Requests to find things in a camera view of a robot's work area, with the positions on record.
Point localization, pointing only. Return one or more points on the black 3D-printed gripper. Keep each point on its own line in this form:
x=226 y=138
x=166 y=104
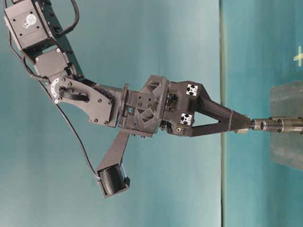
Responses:
x=171 y=106

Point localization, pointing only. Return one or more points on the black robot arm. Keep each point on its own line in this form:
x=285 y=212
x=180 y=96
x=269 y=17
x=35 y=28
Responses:
x=38 y=34

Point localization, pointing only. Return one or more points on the threaded steel shaft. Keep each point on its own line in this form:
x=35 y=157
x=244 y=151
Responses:
x=278 y=124

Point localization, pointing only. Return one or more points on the clear acrylic shaft block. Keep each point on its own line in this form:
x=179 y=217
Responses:
x=286 y=106

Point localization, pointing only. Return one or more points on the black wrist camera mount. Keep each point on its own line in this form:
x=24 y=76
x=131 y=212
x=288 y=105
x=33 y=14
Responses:
x=109 y=172

